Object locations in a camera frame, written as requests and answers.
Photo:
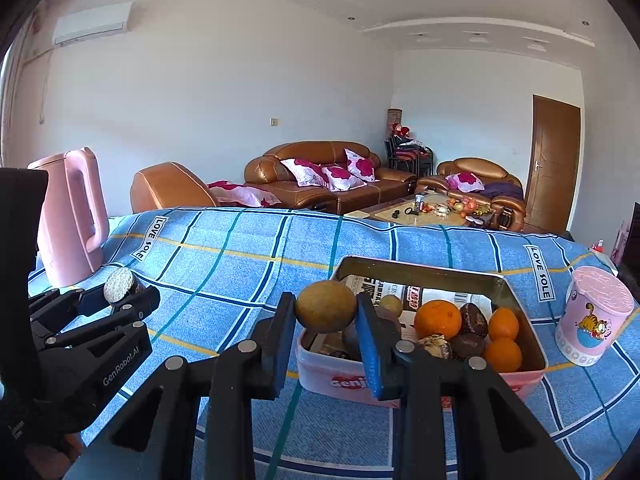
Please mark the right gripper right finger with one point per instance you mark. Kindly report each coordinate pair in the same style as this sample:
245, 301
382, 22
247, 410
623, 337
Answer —
497, 437

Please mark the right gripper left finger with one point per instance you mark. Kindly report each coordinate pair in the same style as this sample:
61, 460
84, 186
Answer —
153, 435

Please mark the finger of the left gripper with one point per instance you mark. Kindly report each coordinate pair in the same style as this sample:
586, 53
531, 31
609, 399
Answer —
132, 309
60, 308

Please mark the peeled brown fruit piece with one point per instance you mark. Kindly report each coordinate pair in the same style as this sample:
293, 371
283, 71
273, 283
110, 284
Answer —
436, 345

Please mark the small orange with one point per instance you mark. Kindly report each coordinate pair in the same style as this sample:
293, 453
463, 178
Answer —
503, 323
503, 355

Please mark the dark passion fruit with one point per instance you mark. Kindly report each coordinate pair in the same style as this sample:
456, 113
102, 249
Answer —
473, 321

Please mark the large orange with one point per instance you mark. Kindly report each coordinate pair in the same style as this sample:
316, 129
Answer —
437, 317

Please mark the pink tin box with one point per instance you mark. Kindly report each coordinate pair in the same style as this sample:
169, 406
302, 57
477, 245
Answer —
325, 367

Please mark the green-brown kiwi fruit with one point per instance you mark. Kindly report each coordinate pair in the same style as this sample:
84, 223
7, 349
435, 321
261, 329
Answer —
325, 307

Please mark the large dark purple fruit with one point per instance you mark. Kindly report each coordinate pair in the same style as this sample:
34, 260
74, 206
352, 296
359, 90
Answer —
350, 336

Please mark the small yellow-green fruit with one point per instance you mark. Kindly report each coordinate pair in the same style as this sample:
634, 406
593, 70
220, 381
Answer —
391, 303

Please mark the blue plaid tablecloth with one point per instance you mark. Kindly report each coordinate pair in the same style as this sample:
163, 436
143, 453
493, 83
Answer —
220, 271

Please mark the pink electric kettle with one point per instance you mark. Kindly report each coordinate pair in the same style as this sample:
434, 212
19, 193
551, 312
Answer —
73, 222

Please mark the brown leather chaise end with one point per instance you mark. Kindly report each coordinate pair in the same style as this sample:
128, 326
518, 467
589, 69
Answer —
168, 185

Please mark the pink floral blanket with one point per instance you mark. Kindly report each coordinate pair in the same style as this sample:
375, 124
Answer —
227, 193

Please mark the pink cartoon cup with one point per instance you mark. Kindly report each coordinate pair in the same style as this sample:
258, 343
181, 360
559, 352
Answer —
596, 307

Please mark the wooden coffee table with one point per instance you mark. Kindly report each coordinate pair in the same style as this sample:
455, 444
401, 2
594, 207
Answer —
432, 209

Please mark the brown leather three-seat sofa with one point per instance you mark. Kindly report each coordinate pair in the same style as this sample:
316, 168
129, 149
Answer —
332, 176

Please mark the black television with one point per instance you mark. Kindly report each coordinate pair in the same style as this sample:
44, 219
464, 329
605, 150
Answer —
630, 255

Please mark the brown leather armchair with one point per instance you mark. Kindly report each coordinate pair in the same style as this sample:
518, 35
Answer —
485, 182

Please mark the stacked dark chairs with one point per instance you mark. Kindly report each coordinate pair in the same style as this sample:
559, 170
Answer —
408, 156

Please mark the white air conditioner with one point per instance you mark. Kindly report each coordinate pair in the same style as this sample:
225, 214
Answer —
92, 23

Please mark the brown wooden door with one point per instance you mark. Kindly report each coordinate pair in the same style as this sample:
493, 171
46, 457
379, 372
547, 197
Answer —
553, 167

